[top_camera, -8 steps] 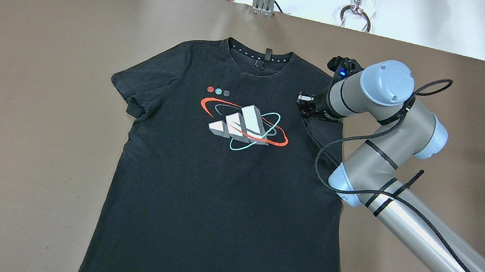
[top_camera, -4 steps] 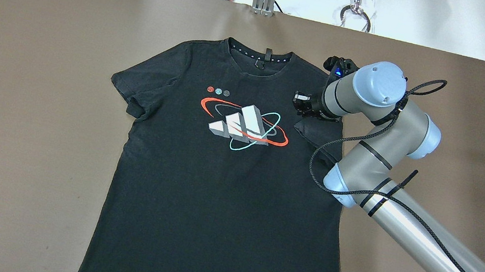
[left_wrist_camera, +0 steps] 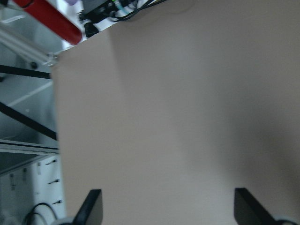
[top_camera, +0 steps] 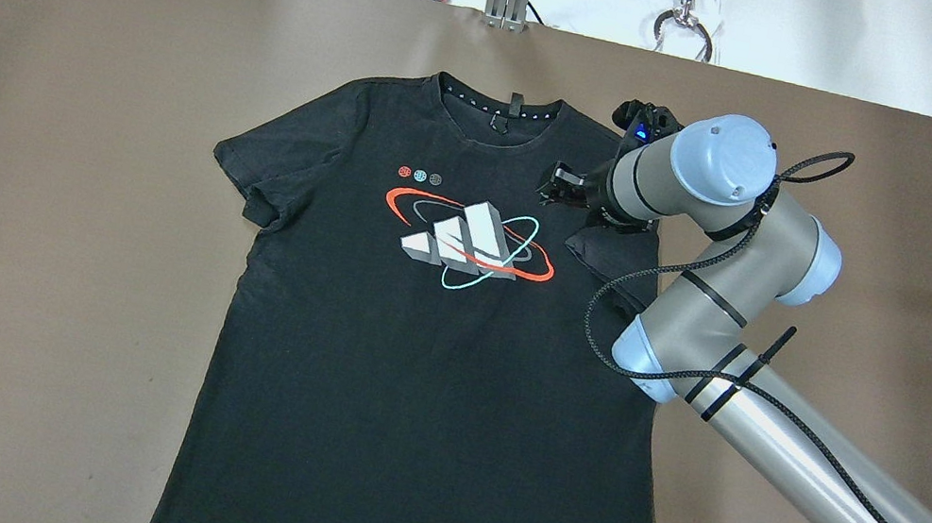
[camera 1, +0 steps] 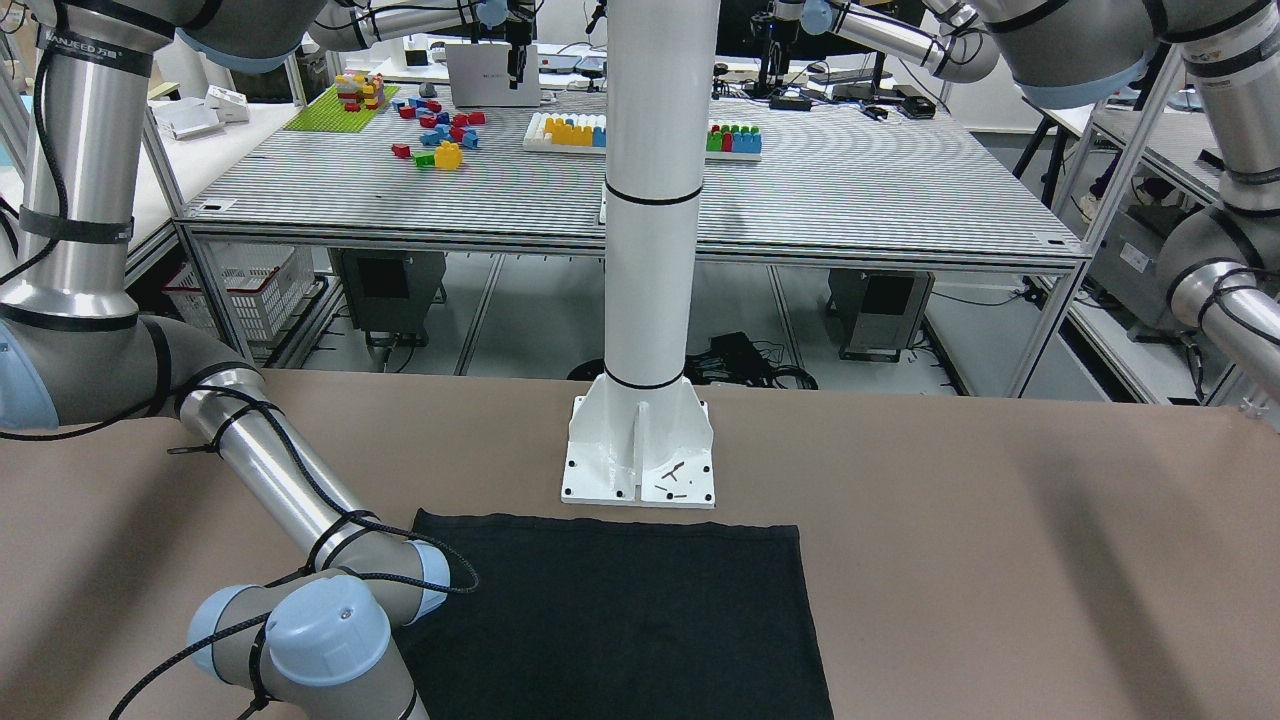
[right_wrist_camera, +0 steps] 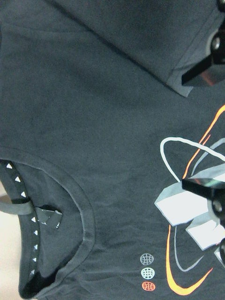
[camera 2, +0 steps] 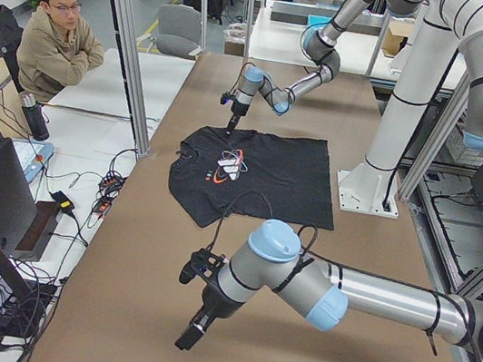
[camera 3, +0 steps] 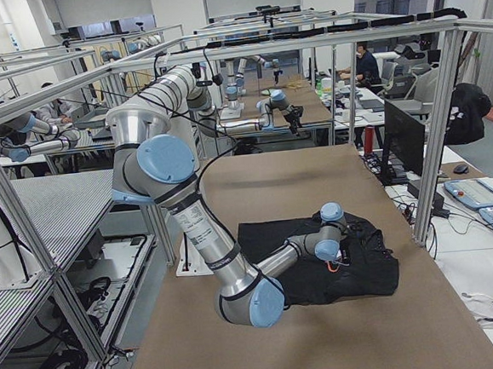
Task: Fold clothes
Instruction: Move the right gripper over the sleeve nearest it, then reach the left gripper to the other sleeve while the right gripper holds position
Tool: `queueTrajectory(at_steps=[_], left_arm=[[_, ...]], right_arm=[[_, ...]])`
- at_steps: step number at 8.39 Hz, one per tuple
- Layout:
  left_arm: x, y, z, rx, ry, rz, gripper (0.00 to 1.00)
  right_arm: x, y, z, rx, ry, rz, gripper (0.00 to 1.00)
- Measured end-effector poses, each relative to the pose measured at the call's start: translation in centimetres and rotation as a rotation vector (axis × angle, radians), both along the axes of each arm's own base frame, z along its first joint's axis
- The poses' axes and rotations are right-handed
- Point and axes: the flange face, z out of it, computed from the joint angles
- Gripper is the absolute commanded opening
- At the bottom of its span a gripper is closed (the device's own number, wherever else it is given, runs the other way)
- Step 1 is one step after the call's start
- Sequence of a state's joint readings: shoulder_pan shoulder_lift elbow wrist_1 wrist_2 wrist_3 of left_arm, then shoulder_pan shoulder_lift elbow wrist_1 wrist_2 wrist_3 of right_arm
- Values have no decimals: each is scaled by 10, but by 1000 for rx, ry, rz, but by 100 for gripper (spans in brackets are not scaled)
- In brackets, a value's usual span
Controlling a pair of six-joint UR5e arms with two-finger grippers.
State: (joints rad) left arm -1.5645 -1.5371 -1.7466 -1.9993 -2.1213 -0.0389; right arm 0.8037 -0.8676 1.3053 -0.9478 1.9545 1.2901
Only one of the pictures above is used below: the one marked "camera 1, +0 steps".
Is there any black graphic t-shirt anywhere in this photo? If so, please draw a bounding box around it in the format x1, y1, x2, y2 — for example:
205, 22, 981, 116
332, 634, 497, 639
396, 510, 835, 719

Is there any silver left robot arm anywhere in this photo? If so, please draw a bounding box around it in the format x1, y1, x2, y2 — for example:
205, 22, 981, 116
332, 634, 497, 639
934, 1, 1277, 398

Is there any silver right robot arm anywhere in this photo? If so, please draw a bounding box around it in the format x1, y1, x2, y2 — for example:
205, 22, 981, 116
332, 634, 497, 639
3, 1, 467, 719

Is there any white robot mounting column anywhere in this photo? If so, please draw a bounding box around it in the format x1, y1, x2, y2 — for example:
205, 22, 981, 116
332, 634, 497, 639
559, 1, 719, 509

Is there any yellow blocks white tray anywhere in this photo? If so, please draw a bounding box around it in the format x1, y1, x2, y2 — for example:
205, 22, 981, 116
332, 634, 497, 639
522, 111, 607, 155

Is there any green blocks white tray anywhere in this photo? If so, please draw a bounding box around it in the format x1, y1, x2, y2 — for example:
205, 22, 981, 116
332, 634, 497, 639
704, 124, 764, 163

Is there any striped background work table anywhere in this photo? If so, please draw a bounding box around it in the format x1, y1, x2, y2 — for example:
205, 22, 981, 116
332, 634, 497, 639
172, 79, 1093, 398

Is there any white plastic crate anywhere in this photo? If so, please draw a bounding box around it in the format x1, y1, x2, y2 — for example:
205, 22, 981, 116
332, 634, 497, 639
163, 243, 315, 343

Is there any green lego baseplate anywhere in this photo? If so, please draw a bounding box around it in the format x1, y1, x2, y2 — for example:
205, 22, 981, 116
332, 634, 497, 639
282, 78, 399, 133

